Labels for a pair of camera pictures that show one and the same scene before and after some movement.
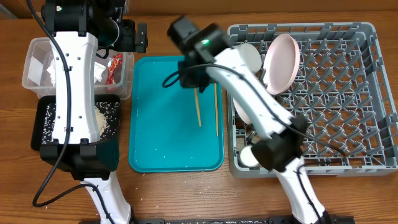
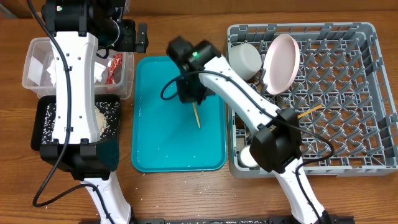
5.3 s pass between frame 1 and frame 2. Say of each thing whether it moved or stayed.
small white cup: stayed
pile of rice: stayed
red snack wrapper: stayed
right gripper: moved
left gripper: stayed
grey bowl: stayed
